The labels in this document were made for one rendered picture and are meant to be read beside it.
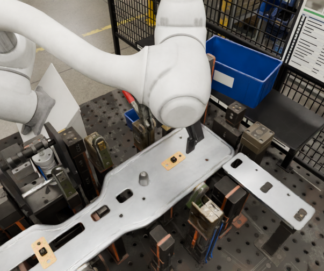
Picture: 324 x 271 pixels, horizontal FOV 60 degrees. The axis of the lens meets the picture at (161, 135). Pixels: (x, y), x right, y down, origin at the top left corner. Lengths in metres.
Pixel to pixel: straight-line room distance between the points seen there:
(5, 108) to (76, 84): 1.77
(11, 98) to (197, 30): 0.87
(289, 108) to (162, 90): 0.80
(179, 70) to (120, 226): 0.53
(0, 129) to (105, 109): 1.37
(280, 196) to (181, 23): 0.61
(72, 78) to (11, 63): 1.82
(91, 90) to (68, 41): 2.31
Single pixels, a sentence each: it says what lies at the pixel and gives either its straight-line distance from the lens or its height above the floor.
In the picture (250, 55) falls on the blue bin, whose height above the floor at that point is 1.13.
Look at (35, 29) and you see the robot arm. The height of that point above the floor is 1.51.
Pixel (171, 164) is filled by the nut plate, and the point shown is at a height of 1.00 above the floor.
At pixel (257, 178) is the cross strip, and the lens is 0.96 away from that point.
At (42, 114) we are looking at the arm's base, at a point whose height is 0.92.
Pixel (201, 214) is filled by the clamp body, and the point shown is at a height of 1.04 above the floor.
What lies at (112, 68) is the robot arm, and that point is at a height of 1.49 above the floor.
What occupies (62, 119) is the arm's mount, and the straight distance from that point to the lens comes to 1.22.
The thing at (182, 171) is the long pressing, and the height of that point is 1.00.
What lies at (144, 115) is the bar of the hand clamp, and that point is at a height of 1.11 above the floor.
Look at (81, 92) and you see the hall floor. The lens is 2.85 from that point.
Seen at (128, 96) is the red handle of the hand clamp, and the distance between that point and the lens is 0.97.
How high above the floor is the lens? 1.77
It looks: 49 degrees down
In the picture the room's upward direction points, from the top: straight up
